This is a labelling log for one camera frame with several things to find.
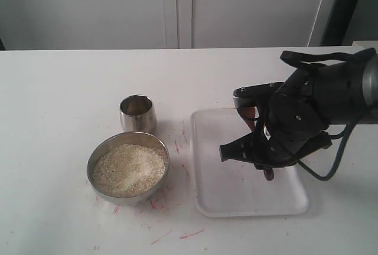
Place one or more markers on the white cabinet doors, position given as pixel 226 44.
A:
pixel 132 24

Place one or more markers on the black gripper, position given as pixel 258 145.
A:
pixel 273 144

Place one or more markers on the small steel cup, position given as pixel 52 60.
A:
pixel 137 114

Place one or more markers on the brown wooden spoon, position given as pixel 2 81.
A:
pixel 248 116

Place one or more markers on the steel bowl of rice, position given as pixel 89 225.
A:
pixel 128 168

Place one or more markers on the white plastic tray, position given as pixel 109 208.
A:
pixel 233 188

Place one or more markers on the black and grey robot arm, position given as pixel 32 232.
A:
pixel 294 115

